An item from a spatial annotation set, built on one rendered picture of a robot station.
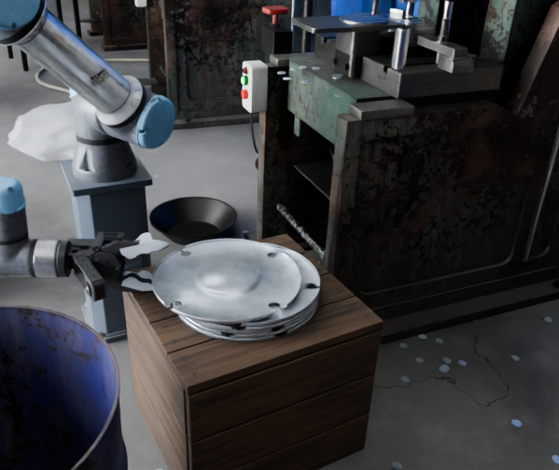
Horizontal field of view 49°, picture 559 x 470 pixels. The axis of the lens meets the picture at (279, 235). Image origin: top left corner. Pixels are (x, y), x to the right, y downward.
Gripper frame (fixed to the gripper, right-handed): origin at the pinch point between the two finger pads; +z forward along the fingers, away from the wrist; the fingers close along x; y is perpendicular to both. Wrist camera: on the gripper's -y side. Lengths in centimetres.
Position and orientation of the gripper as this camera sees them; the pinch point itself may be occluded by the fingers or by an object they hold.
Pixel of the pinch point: (164, 267)
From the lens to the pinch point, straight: 123.0
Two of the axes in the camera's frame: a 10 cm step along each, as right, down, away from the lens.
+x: -0.8, 8.7, 4.9
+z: 9.9, 0.3, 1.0
